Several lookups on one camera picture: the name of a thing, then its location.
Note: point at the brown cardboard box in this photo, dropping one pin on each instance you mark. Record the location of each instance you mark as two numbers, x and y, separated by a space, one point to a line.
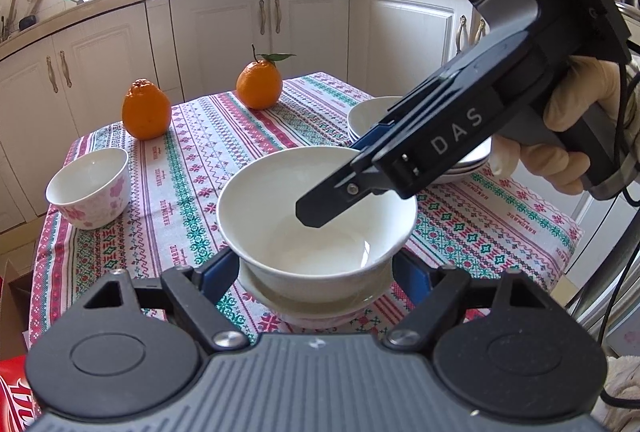
12 297

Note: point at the white saucer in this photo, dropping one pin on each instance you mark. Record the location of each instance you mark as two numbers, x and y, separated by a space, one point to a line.
305 309

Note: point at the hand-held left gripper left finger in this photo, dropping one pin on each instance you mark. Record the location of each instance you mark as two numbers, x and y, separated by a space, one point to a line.
220 274

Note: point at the white towel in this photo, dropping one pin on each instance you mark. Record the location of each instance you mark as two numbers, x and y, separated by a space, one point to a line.
622 392

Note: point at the patterned woven tablecloth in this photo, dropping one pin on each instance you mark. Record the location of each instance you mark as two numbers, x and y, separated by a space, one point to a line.
190 182

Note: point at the utensil holder with utensils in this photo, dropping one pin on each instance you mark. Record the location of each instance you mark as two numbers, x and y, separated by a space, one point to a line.
22 11

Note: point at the person's right hand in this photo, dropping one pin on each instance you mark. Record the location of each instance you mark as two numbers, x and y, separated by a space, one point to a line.
582 91

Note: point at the orange with green leaf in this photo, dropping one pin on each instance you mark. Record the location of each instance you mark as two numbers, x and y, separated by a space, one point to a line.
257 84

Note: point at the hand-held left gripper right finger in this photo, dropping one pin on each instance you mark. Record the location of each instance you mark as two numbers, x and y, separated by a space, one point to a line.
411 277

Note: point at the orange without leaf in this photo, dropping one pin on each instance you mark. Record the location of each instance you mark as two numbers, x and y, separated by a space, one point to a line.
146 111

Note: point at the white kitchen cabinets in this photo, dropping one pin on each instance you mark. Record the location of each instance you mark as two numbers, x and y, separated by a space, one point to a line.
215 31

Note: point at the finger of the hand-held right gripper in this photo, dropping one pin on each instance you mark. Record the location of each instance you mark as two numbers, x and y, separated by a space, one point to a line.
325 204
372 136

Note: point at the red printed box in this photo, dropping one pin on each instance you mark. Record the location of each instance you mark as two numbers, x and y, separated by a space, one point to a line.
12 392

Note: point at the white bowl with pink flowers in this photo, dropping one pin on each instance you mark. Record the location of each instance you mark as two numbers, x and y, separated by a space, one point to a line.
280 222
87 189

